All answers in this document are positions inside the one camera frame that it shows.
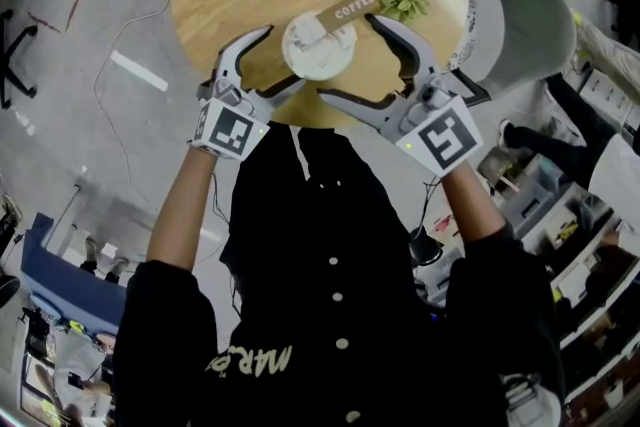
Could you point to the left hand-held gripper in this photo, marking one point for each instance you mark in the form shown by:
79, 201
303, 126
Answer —
230, 130

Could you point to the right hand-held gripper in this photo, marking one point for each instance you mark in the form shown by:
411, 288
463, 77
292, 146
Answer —
440, 135

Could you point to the white plastic cup lid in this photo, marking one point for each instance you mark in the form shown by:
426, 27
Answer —
320, 50

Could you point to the person's left forearm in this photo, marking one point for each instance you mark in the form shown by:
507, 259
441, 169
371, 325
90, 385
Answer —
180, 205

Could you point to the person's right forearm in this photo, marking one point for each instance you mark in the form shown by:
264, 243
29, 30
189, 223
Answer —
470, 210

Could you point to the grey chair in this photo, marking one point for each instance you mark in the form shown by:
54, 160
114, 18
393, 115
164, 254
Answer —
520, 25

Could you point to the black round bin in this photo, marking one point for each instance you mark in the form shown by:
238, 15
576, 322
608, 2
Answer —
425, 245

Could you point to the person's black jacket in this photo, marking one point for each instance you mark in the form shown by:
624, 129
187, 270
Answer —
325, 240

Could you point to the grey plastic storage bin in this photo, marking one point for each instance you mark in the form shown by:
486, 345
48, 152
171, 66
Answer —
545, 195

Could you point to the white drawer cabinet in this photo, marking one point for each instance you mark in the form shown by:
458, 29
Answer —
607, 95

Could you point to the black swivel chair base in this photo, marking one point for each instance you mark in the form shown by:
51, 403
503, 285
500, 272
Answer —
10, 60

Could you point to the white storage rack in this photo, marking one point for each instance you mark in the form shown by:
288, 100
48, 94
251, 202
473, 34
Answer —
580, 275

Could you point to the blue table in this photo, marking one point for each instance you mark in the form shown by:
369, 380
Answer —
55, 275

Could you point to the white plastic device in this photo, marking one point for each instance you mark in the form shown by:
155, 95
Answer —
530, 400

